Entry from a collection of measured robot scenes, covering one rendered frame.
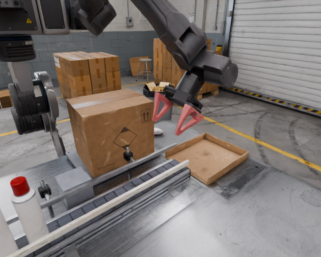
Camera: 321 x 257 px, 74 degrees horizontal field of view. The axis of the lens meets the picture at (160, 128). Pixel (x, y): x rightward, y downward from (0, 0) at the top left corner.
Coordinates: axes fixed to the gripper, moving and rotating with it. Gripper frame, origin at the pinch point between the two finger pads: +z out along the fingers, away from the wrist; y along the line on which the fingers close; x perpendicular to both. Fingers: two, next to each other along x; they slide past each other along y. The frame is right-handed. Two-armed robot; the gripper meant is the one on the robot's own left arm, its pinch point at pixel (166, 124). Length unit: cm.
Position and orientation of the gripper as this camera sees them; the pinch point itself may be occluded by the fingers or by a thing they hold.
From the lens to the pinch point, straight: 56.6
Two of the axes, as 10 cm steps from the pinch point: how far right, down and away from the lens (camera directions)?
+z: -5.1, 8.6, 0.1
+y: 6.0, 3.7, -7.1
